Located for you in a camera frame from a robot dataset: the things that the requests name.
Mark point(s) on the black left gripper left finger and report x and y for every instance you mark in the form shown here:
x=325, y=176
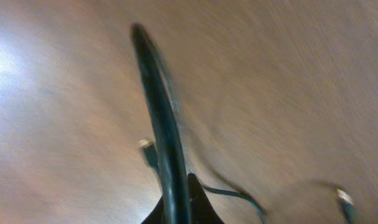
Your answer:
x=157, y=214

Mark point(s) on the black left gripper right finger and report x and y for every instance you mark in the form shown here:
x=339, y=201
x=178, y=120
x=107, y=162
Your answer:
x=201, y=208

